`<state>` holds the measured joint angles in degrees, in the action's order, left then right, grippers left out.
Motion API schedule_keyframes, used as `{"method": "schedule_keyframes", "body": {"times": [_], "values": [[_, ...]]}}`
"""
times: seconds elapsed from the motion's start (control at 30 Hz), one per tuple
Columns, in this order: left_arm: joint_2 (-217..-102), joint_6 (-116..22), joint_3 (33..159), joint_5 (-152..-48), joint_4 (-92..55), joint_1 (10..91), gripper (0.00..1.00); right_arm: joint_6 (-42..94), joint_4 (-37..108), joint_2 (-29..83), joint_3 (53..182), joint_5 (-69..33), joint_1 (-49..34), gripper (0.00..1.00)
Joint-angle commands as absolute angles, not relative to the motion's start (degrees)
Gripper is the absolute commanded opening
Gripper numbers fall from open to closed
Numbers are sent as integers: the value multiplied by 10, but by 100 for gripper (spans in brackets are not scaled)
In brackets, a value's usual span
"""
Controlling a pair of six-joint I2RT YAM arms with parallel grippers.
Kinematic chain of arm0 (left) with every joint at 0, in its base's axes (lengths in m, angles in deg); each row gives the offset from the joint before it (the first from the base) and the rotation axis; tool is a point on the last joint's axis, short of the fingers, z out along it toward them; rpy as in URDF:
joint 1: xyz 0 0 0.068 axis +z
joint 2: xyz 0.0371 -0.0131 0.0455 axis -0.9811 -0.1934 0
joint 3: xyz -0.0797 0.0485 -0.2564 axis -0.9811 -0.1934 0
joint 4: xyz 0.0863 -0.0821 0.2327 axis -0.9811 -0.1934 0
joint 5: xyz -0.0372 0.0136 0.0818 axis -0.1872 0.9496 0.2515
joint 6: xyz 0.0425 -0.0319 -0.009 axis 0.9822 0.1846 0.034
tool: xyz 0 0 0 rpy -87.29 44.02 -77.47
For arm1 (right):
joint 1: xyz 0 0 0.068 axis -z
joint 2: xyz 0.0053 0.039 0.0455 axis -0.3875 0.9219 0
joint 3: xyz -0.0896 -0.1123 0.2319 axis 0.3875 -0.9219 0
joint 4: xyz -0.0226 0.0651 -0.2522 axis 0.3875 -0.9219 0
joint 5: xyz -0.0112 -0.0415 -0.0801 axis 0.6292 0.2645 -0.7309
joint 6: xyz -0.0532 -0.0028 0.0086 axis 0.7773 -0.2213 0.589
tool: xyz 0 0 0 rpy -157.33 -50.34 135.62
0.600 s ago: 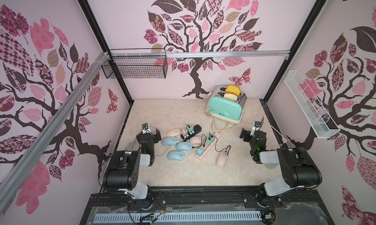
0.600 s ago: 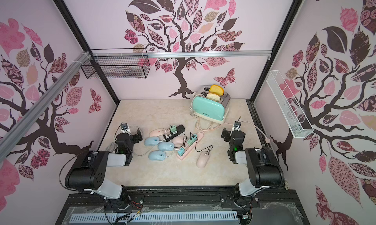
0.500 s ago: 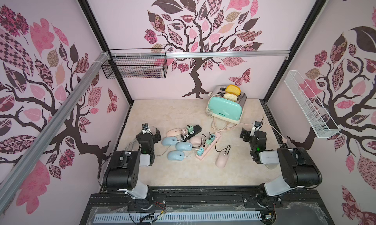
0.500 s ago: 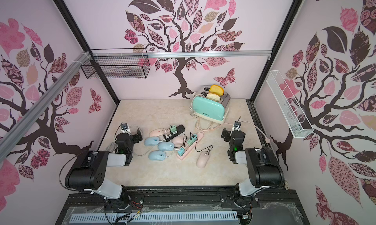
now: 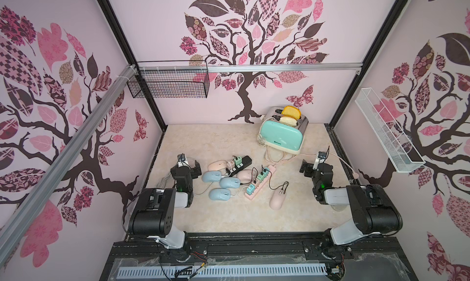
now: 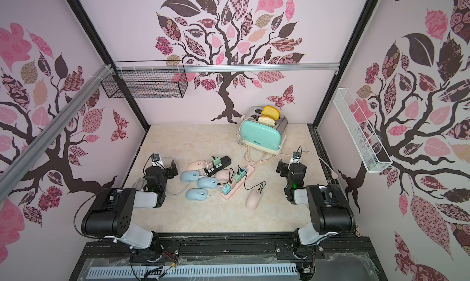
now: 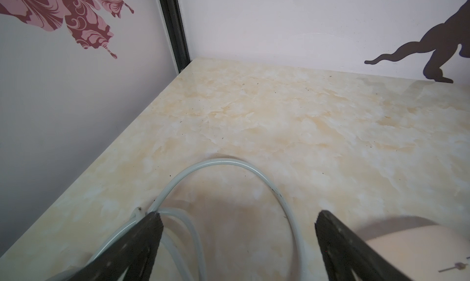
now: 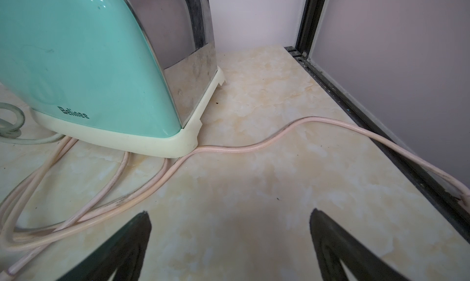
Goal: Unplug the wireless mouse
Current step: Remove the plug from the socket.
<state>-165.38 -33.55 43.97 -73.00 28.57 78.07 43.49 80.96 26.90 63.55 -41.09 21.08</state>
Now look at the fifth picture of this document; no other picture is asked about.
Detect pink power strip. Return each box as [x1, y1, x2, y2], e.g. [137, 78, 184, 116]
[244, 165, 276, 200]

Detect green charger plug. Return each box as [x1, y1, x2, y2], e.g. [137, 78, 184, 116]
[257, 168, 270, 182]

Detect teal charger plug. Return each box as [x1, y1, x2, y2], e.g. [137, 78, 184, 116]
[246, 184, 256, 195]

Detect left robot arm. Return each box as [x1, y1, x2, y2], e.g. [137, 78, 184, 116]
[126, 161, 201, 250]

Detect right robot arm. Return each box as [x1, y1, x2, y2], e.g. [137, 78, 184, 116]
[299, 160, 403, 247]

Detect blue mouse top left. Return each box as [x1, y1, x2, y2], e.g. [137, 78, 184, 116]
[201, 171, 222, 183]

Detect blue mouse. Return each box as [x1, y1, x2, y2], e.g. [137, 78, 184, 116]
[219, 177, 241, 189]
[201, 171, 222, 183]
[209, 188, 231, 202]

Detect pink mouse top left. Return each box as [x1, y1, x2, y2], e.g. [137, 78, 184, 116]
[208, 160, 228, 171]

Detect pink mouse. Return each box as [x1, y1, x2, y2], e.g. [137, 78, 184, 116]
[269, 189, 286, 211]
[208, 160, 228, 171]
[236, 170, 257, 184]

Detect blue mouse bottom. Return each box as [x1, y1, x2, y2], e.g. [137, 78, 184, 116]
[209, 188, 231, 202]

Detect blue mouse middle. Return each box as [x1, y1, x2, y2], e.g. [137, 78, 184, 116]
[219, 177, 241, 189]

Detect pink mouse right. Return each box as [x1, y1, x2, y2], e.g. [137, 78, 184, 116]
[269, 189, 286, 211]

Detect pink mouse middle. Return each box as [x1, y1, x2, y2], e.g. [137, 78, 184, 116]
[236, 170, 257, 184]

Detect mint green toaster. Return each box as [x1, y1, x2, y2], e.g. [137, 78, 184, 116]
[258, 107, 309, 155]

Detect black power strip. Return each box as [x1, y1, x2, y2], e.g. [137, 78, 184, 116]
[226, 156, 252, 177]

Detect pale toast slice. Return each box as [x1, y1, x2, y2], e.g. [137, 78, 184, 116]
[279, 116, 297, 127]

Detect yellow toast slice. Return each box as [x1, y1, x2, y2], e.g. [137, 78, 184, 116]
[282, 106, 302, 120]

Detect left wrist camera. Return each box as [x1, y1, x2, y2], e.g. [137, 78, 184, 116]
[177, 153, 190, 167]

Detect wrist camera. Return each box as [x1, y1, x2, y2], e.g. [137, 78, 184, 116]
[317, 147, 330, 164]
[177, 153, 190, 167]

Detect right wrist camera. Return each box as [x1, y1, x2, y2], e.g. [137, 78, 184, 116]
[317, 147, 330, 164]

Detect pink power strip cord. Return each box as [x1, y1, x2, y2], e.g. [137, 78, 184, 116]
[256, 134, 359, 179]

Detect black wire basket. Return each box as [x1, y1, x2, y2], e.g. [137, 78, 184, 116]
[127, 58, 210, 98]

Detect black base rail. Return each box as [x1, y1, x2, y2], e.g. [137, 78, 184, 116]
[100, 232, 417, 281]

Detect white slotted cable duct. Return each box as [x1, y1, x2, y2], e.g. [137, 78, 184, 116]
[115, 263, 328, 281]

